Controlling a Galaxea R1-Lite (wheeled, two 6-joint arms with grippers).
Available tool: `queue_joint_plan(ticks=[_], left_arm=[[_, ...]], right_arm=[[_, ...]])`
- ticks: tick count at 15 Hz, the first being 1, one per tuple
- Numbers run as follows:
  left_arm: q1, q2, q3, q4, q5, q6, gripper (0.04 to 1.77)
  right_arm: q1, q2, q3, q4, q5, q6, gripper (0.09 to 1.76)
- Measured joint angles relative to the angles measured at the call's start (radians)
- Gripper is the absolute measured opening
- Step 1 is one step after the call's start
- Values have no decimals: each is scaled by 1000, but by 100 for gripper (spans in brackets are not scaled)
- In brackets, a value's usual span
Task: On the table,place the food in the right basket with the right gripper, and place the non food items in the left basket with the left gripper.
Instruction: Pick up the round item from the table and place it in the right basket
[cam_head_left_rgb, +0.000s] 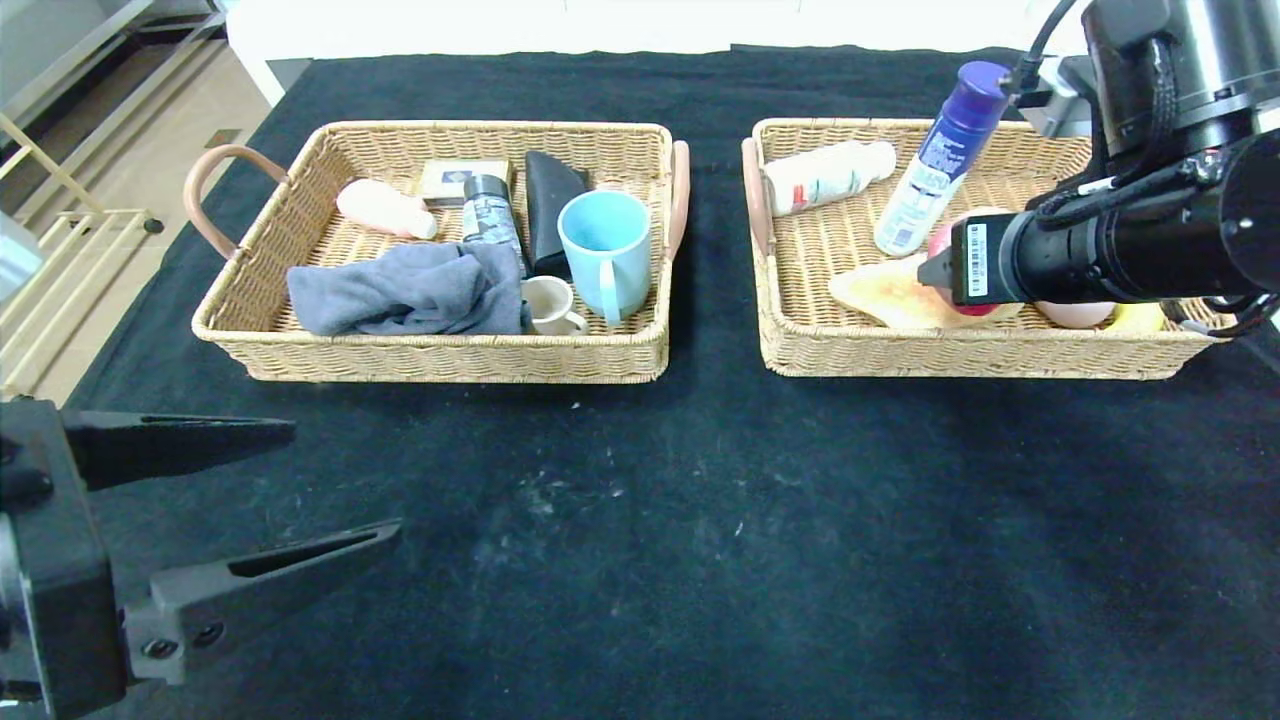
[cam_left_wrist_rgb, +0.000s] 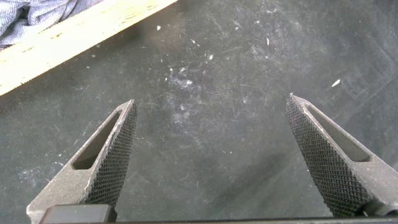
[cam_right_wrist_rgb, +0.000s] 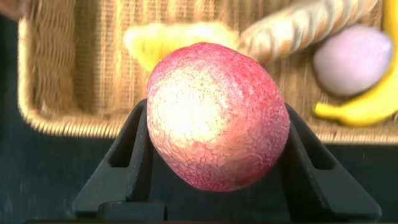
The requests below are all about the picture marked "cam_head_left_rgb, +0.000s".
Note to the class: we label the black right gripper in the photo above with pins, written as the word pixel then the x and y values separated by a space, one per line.
pixel 976 262

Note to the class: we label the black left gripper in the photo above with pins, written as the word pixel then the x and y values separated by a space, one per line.
pixel 60 560

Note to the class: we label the red apple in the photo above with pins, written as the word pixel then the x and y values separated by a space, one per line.
pixel 965 222

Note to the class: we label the grey cloth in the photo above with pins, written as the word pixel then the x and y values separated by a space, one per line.
pixel 420 290

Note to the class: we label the light blue plastic mug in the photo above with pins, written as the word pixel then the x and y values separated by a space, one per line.
pixel 605 245

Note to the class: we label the dark jar with printed label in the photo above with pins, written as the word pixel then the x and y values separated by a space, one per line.
pixel 490 215

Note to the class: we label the flat toasted bread slice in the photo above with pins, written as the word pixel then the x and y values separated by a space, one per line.
pixel 890 295

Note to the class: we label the spray can with blue cap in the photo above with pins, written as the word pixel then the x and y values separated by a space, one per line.
pixel 940 160

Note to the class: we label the pale pink round fruit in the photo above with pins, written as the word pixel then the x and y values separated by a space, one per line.
pixel 1075 315

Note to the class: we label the white plastic bottle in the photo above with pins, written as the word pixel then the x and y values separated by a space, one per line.
pixel 825 178

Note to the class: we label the yellow banana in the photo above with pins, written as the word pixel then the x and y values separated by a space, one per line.
pixel 1140 318

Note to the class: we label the light wooden wheeled rack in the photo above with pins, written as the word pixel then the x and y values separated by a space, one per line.
pixel 60 260

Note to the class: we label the pink and white small bottle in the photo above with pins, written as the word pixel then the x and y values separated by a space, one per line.
pixel 385 208

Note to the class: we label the small beige ceramic cup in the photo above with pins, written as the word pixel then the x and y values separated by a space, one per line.
pixel 550 305

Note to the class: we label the black soft pouch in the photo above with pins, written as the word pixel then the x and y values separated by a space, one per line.
pixel 548 210

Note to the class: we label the small gold box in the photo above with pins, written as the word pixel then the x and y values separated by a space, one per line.
pixel 450 180

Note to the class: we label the wooden shelf unit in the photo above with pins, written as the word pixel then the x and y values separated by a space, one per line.
pixel 70 60

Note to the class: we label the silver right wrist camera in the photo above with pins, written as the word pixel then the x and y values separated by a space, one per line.
pixel 1060 100

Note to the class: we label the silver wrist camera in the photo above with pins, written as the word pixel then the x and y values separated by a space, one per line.
pixel 15 260
pixel 1060 100

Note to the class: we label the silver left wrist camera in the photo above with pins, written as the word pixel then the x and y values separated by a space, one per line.
pixel 15 260

